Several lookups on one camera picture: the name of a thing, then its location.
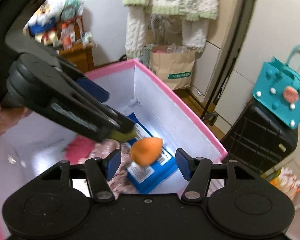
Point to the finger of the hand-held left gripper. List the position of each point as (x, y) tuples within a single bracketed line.
[(95, 91), (90, 120)]

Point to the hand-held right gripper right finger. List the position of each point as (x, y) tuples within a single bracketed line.
[(182, 163)]

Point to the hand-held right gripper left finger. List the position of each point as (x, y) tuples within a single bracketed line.
[(113, 163)]

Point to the pink floral cloth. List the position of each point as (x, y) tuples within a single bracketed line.
[(102, 148)]

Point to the green orange mango toy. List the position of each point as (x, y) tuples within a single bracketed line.
[(146, 151)]

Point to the blue wipes packet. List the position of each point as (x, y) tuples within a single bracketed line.
[(150, 180)]

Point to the pink cardboard box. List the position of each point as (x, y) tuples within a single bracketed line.
[(165, 105)]

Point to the person's left hand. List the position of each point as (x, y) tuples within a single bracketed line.
[(10, 120)]

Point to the wooden side table with clutter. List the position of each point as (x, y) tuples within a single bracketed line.
[(43, 27)]

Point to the orange drink bottle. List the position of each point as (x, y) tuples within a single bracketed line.
[(67, 36)]

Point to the black suitcase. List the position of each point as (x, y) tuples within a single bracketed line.
[(260, 140)]

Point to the brown paper bag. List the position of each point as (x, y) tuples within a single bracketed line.
[(175, 67)]

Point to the orange printed plastic bag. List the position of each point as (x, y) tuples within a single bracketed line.
[(285, 182)]

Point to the teal handbag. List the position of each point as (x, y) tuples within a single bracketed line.
[(272, 100)]

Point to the black clothes rack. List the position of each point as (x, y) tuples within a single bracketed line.
[(230, 62)]

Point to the fluffy white green-trimmed robe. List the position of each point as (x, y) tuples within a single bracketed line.
[(170, 0)]

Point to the tall beige cabinet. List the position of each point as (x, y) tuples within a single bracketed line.
[(222, 30)]

